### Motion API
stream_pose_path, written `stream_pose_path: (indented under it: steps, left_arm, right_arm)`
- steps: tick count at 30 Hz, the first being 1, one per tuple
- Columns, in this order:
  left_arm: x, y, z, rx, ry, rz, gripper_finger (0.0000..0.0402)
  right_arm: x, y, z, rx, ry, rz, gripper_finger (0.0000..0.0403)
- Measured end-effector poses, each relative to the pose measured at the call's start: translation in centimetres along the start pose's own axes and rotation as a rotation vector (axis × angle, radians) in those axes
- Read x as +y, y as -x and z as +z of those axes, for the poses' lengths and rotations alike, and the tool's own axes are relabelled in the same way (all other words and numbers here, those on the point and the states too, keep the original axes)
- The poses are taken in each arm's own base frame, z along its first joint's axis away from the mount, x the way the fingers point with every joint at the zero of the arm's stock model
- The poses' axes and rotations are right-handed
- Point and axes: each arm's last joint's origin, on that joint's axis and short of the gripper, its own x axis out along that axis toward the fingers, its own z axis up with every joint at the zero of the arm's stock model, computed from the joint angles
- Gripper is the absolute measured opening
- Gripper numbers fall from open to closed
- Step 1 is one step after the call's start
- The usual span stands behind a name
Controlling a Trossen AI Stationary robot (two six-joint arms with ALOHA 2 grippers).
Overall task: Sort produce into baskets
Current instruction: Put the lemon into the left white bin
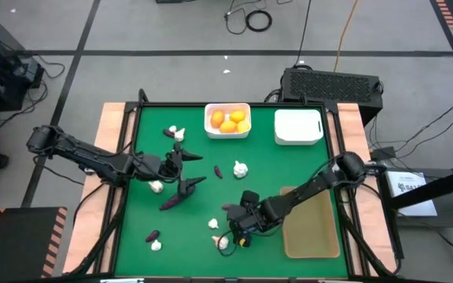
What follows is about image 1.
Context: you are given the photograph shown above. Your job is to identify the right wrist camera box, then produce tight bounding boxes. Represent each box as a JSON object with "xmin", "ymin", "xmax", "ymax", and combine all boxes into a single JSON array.
[{"xmin": 241, "ymin": 190, "xmax": 260, "ymax": 208}]

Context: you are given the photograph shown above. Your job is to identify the orange citrus fruit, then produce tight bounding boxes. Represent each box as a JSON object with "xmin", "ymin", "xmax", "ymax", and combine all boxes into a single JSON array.
[
  {"xmin": 209, "ymin": 109, "xmax": 226, "ymax": 129},
  {"xmin": 219, "ymin": 119, "xmax": 238, "ymax": 134}
]

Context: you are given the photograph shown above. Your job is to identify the orange cable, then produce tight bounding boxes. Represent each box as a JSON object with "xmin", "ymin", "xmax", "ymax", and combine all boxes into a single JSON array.
[{"xmin": 333, "ymin": 0, "xmax": 359, "ymax": 72}]

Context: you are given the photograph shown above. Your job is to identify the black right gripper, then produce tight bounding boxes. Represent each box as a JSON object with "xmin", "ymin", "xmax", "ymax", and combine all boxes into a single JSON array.
[{"xmin": 228, "ymin": 200, "xmax": 277, "ymax": 248}]

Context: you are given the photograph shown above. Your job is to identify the black support beam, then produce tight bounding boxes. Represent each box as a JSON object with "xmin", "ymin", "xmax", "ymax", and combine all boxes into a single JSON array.
[{"xmin": 387, "ymin": 164, "xmax": 453, "ymax": 211}]

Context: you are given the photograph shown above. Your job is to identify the black coiled cable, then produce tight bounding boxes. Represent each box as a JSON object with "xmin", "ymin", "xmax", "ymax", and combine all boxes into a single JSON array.
[{"xmin": 223, "ymin": 0, "xmax": 273, "ymax": 35}]

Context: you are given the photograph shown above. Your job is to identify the white paper sheet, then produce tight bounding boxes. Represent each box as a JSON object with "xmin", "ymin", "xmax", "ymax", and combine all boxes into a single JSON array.
[{"xmin": 385, "ymin": 170, "xmax": 439, "ymax": 218}]

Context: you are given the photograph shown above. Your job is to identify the long purple eggplant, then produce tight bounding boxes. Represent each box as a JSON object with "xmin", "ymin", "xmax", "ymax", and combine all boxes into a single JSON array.
[{"xmin": 159, "ymin": 184, "xmax": 196, "ymax": 211}]

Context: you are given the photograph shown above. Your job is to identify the plain white plastic bin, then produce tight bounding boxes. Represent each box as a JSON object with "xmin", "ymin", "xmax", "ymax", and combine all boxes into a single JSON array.
[{"xmin": 204, "ymin": 102, "xmax": 252, "ymax": 140}]

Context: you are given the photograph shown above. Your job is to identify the black computer case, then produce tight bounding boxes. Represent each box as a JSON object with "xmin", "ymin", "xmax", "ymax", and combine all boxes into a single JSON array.
[{"xmin": 280, "ymin": 67, "xmax": 384, "ymax": 127}]

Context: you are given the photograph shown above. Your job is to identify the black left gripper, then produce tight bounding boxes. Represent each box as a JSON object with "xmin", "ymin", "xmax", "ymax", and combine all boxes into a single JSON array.
[{"xmin": 134, "ymin": 141, "xmax": 207, "ymax": 197}]

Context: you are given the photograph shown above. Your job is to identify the white bin with handle slot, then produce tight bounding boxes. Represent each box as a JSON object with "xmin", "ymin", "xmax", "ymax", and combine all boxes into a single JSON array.
[{"xmin": 274, "ymin": 108, "xmax": 325, "ymax": 146}]

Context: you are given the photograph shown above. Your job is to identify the long black cable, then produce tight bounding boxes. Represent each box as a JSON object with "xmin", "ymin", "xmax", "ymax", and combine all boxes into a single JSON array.
[{"xmin": 295, "ymin": 0, "xmax": 312, "ymax": 67}]

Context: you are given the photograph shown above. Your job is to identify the tan translucent plastic bin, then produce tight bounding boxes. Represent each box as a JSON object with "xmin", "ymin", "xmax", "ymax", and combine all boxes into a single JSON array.
[{"xmin": 279, "ymin": 186, "xmax": 341, "ymax": 259}]

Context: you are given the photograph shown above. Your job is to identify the green table mat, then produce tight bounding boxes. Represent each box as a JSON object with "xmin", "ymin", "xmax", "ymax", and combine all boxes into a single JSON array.
[{"xmin": 114, "ymin": 105, "xmax": 349, "ymax": 278}]

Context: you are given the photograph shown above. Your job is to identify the black power brick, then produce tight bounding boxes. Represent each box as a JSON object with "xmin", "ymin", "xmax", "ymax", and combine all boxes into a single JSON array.
[{"xmin": 370, "ymin": 147, "xmax": 396, "ymax": 162}]

